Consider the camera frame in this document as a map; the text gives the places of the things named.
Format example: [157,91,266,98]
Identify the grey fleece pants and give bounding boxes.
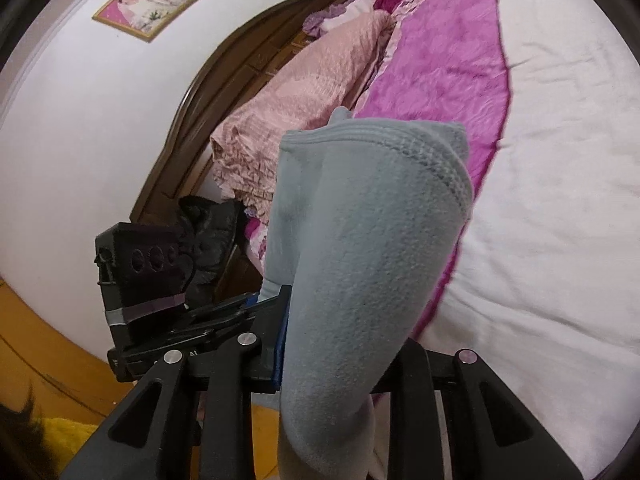
[260,108,473,479]

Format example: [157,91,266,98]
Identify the black jacket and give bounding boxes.
[177,195,245,308]

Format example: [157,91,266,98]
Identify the dark wooden headboard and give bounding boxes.
[129,0,345,226]

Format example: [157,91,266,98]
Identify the pink ruffled folded quilt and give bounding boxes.
[210,10,393,224]

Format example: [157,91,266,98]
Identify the purple ruffled pillow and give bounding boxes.
[303,0,402,38]

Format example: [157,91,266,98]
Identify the magenta and white bedspread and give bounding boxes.
[244,0,640,478]

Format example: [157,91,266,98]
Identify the framed wall picture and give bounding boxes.
[92,0,198,42]

